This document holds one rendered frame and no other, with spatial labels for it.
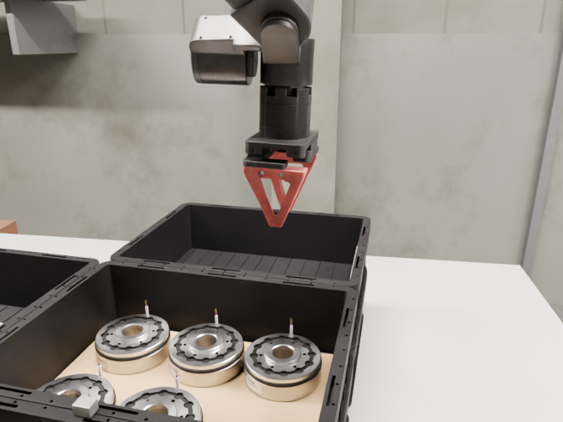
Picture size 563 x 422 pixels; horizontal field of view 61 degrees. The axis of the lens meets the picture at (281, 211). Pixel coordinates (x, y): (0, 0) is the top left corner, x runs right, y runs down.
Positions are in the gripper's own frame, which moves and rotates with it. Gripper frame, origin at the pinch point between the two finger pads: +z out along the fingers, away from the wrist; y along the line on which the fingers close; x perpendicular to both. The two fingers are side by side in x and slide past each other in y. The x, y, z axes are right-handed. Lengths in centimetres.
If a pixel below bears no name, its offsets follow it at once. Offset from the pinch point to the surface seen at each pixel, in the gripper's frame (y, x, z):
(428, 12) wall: -183, 25, -33
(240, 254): -36.6, -16.0, 24.1
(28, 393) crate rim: 20.4, -20.4, 14.4
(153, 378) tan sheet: 4.5, -15.6, 23.9
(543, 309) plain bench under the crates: -50, 50, 35
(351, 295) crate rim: -5.5, 9.0, 13.0
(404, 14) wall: -182, 15, -32
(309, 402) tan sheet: 4.6, 5.4, 23.2
